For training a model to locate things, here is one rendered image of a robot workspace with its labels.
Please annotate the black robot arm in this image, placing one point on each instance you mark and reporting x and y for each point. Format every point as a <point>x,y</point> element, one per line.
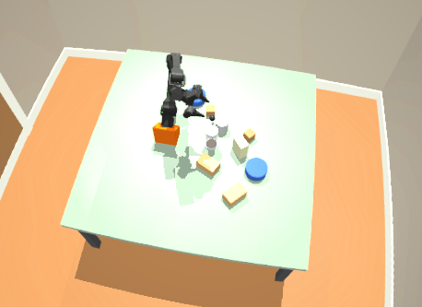
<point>176,81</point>

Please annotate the blue short cylinder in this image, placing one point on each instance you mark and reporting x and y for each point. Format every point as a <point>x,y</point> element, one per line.
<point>198,102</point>
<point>256,169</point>

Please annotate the glass coffee press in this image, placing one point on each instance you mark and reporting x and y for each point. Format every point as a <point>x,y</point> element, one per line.
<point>211,133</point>

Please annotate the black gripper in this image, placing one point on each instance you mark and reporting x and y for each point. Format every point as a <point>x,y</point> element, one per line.
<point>190,111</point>

